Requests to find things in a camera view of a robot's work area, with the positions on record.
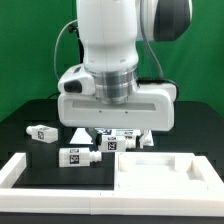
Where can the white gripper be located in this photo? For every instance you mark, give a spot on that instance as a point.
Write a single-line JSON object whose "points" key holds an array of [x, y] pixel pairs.
{"points": [[150, 107]]}

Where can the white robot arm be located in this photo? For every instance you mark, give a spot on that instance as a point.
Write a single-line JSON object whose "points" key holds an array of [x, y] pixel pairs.
{"points": [[104, 90]]}

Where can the white tag sheet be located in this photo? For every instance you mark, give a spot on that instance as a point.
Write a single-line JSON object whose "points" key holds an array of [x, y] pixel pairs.
{"points": [[82, 137]]}

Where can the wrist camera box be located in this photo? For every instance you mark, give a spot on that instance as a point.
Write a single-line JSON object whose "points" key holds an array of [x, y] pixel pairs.
{"points": [[77, 80]]}

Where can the white U-shaped fence frame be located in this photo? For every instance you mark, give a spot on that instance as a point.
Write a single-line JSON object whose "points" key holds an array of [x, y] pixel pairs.
{"points": [[102, 202]]}

